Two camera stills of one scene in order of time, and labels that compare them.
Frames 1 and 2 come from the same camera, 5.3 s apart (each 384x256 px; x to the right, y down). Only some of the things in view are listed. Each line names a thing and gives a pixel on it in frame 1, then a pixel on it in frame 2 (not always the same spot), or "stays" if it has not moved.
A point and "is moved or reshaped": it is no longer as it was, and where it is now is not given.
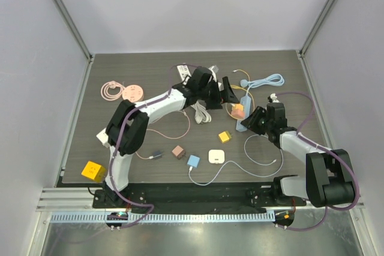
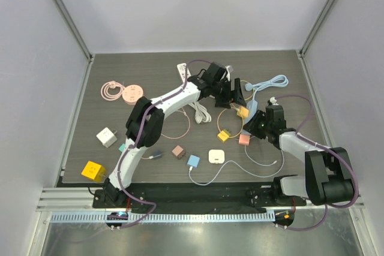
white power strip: [184, 71] stays
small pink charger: [179, 152] stays
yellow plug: [239, 106] is moved or reshaped
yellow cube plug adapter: [94, 171] stays
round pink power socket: [134, 93] stays
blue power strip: [246, 101] is moved or reshaped
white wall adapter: [216, 156] stays
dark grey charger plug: [156, 153] stays
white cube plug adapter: [103, 138] stays
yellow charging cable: [244, 89] -> [229, 108]
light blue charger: [193, 161] stays
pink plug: [238, 114] -> [244, 139]
